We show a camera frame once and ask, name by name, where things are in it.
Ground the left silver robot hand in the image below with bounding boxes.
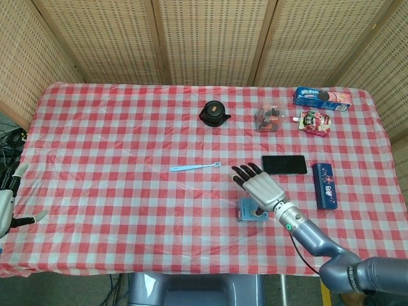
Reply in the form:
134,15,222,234
0,163,49,239

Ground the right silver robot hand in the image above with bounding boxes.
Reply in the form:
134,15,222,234
230,161,287,216

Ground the small blue speaker box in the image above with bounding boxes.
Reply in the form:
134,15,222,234
237,196,269,224

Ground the dark blue long box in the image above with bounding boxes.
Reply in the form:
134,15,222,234
311,162,339,210

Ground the clear plastic snack package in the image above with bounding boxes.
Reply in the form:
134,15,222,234
254,102,285,133

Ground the blue cookie box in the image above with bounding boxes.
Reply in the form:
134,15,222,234
293,86,353,112

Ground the red white checkered tablecloth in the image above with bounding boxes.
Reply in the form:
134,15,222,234
0,81,408,278

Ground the black smartphone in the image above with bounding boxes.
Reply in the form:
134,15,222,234
261,154,308,175

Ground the light blue toothbrush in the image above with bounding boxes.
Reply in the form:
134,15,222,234
169,161,222,173

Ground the red drink pouch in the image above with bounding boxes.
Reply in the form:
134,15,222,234
292,110,332,138

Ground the black teapot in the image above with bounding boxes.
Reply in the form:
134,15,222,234
199,99,232,128

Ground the white table leg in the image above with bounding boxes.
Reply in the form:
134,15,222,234
279,274,287,306

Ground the grey robot torso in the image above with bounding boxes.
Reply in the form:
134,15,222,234
127,272,266,306

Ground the yellow strip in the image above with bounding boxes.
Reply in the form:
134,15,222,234
319,280,333,306

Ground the woven rattan screen panel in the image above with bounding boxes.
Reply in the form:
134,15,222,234
0,0,84,128
333,9,408,144
149,0,277,87
31,0,164,85
251,0,400,87

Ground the black cable bundle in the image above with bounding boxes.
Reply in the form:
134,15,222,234
0,122,29,189

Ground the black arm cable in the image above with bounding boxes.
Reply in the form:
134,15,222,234
288,229,321,275

